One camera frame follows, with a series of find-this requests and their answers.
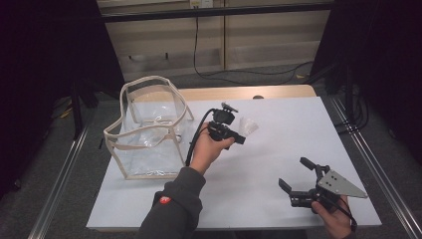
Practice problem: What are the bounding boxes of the white wall socket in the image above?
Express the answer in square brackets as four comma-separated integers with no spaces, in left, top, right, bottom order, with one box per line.
[189,0,214,9]

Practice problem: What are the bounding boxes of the light wooden table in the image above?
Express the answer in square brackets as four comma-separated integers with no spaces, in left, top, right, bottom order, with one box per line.
[130,84,317,103]

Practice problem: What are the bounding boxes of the right hand-held gripper black cable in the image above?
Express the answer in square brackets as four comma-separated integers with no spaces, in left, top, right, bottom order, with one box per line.
[317,192,359,233]

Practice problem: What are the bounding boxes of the hand-held gripper black cable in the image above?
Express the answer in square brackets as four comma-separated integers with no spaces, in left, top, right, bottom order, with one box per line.
[317,192,359,233]
[184,109,217,167]

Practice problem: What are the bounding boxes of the clear bag with beige trim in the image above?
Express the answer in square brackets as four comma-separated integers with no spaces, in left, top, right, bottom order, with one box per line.
[103,75,195,180]

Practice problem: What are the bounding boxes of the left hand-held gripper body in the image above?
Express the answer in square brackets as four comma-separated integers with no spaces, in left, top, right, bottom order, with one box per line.
[207,102,240,142]

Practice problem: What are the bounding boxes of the left hand-held gripper black cable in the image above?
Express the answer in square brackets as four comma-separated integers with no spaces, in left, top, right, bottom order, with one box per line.
[184,109,217,167]

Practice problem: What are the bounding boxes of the black wall socket cable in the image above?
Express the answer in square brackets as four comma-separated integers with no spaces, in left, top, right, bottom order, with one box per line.
[193,14,316,87]

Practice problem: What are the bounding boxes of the black floor cables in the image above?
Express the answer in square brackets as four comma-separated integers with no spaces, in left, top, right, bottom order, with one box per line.
[333,93,370,135]

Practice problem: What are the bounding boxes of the black metal stand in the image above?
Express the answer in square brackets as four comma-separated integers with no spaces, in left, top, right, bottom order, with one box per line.
[69,74,101,140]

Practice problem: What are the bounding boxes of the person's right hand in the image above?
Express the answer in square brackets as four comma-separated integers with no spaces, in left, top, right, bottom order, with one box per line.
[311,194,354,239]

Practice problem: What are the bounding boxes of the black horizontal bar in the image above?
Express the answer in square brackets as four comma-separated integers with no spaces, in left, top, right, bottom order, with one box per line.
[101,2,334,24]

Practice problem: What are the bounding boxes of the metal floor rail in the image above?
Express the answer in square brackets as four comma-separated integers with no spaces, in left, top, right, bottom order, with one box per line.
[329,96,422,239]
[28,122,93,239]

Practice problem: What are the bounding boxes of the person's left hand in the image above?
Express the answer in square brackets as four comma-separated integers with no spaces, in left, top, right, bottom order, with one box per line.
[189,121,236,176]

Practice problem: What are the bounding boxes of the black curtain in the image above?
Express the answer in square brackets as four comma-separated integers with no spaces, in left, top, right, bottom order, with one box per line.
[310,0,422,157]
[0,0,126,200]

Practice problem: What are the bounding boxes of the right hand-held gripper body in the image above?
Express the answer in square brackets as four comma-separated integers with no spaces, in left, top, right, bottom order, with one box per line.
[289,163,369,213]

